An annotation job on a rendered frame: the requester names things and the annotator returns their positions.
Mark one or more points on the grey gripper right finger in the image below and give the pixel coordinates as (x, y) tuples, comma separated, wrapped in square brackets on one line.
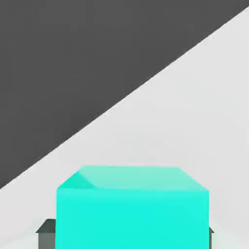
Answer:
[(211, 239)]

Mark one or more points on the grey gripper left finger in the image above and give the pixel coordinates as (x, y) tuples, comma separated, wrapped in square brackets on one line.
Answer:
[(46, 236)]

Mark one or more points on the small cyan cube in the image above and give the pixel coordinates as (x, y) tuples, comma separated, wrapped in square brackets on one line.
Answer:
[(132, 214)]

